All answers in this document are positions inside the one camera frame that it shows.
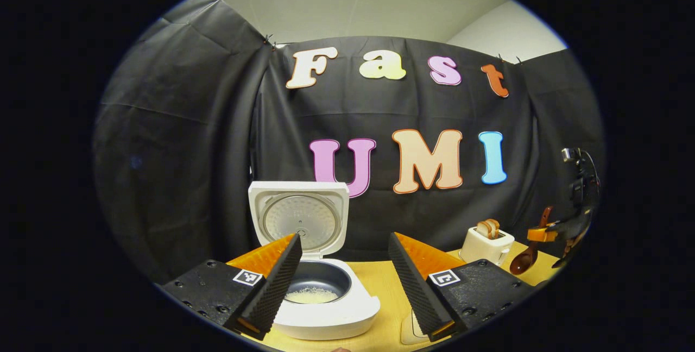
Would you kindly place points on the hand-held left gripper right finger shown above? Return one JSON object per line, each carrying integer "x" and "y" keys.
{"x": 418, "y": 287}

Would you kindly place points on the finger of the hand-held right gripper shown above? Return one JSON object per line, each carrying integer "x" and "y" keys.
{"x": 543, "y": 234}

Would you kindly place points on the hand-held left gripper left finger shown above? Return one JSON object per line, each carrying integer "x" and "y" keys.
{"x": 274, "y": 287}

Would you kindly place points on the dark wooden spoon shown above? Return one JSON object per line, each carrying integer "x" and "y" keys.
{"x": 522, "y": 262}

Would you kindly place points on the white rice cooker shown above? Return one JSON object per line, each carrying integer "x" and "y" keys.
{"x": 326, "y": 319}

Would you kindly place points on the white chopstick holder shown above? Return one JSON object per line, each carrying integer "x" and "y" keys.
{"x": 483, "y": 249}

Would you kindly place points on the black backdrop cloth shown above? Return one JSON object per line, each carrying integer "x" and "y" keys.
{"x": 190, "y": 151}

